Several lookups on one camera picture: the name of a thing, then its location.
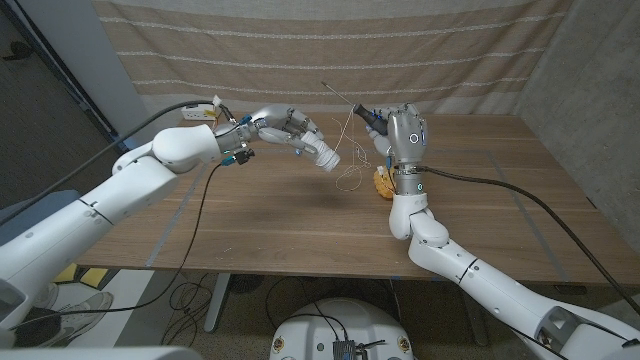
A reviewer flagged black door handle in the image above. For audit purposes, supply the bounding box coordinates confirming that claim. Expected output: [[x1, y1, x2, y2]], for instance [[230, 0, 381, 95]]
[[2, 41, 34, 62]]

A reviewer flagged grey white sneaker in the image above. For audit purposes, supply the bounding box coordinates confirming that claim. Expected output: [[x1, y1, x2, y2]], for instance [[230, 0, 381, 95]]
[[14, 291, 115, 349]]

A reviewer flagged blue black handled screwdriver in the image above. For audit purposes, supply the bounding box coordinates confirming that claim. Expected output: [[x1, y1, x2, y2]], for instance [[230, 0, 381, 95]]
[[320, 81, 390, 136]]

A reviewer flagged white robot chest edge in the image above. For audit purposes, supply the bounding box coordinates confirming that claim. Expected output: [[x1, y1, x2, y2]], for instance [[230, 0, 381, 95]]
[[0, 346, 204, 360]]

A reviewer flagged grey table leg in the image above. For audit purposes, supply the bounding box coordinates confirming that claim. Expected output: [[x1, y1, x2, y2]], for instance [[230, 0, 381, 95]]
[[462, 294, 490, 347], [203, 272, 232, 335]]

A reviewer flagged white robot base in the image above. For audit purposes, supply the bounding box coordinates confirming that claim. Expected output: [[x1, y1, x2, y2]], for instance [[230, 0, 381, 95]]
[[269, 297, 415, 360]]

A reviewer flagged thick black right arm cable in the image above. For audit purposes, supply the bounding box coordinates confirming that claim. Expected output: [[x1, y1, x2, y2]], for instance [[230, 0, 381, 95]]
[[415, 166, 640, 316]]

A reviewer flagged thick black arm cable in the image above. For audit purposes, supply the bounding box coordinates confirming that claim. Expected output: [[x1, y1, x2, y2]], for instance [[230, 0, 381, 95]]
[[0, 99, 234, 226], [415, 166, 640, 316]]

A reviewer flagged yellow bumpy stress ball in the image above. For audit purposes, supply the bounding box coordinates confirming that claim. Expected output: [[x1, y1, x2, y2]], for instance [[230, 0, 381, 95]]
[[373, 168, 396, 200]]

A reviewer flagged beige striped backdrop cloth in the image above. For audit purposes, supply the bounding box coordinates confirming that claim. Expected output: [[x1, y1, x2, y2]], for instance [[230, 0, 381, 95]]
[[92, 0, 574, 115]]

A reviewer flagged white power strip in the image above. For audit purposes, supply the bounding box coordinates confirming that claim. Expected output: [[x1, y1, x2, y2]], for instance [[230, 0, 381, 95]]
[[180, 103, 216, 121]]

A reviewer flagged white string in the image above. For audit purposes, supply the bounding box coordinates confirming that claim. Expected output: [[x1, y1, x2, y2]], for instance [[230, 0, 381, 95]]
[[335, 107, 372, 192]]

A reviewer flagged black door frame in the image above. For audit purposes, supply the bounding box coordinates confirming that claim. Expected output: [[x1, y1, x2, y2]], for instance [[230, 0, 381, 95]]
[[0, 0, 132, 161]]

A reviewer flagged black floor cable tangle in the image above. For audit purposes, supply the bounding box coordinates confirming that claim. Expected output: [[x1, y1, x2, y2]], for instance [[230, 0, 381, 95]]
[[159, 272, 224, 346]]

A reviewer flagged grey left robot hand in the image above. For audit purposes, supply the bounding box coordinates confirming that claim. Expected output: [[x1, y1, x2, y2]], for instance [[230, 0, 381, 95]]
[[238, 103, 326, 156]]

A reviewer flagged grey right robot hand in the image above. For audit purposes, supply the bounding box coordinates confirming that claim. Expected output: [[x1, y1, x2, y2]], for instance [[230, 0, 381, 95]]
[[364, 103, 429, 166]]

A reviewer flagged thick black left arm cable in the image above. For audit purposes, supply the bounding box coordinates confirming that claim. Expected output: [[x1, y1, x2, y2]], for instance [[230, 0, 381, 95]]
[[0, 99, 234, 226]]

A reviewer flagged grey finned electronics module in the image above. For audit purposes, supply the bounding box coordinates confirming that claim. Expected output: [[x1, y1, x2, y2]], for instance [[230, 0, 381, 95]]
[[332, 339, 357, 360]]

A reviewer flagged dark round floor object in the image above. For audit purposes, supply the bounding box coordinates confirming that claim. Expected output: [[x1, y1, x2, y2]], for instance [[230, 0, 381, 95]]
[[229, 273, 265, 295]]

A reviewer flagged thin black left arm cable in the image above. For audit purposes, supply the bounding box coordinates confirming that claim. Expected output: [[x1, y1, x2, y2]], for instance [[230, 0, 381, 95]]
[[9, 162, 224, 331]]

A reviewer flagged white string spool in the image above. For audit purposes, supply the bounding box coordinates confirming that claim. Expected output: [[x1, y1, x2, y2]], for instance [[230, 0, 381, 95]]
[[301, 130, 342, 173]]

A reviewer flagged blue upholstered chair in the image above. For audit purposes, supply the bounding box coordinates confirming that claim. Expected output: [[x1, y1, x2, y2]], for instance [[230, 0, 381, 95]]
[[0, 189, 76, 236]]

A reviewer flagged yellow floor item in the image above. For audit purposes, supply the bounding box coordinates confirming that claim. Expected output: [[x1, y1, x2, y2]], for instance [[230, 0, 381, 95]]
[[53, 263, 109, 289]]

